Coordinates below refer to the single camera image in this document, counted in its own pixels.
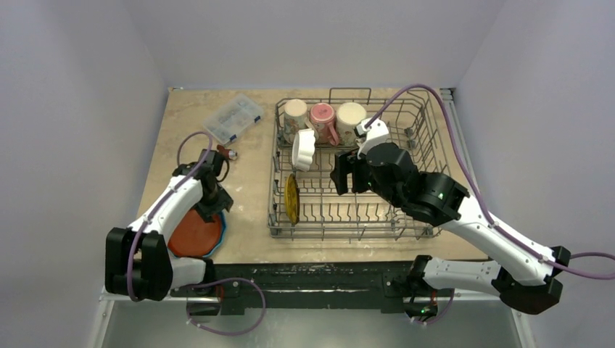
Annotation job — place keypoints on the blue scalloped plate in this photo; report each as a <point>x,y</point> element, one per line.
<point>222,240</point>

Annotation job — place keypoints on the pink ghost mug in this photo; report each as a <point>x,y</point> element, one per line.
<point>323,119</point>

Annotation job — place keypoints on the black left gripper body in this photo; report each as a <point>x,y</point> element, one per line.
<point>212,203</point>

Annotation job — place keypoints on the green inside floral mug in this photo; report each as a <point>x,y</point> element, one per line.
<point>349,115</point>

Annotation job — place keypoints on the brown faucet toy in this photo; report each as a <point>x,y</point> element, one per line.
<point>229,154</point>

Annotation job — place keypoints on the seahorse pattern tall mug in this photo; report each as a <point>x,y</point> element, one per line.
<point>294,118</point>

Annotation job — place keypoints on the black table front rail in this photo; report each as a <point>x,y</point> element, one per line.
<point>381,285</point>

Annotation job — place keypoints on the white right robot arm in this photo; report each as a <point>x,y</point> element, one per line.
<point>520,272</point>

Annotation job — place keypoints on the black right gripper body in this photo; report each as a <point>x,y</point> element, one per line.
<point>351,170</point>

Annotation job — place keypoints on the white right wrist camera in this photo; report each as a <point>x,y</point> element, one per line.
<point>369,136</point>

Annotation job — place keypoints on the white scalloped bowl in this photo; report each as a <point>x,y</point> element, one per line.
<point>303,150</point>

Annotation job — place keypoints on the clear plastic box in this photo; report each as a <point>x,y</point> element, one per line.
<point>233,119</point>

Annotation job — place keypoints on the yellow patterned plate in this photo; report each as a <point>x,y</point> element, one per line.
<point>292,199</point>

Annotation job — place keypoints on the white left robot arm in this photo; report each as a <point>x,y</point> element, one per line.
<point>170,245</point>

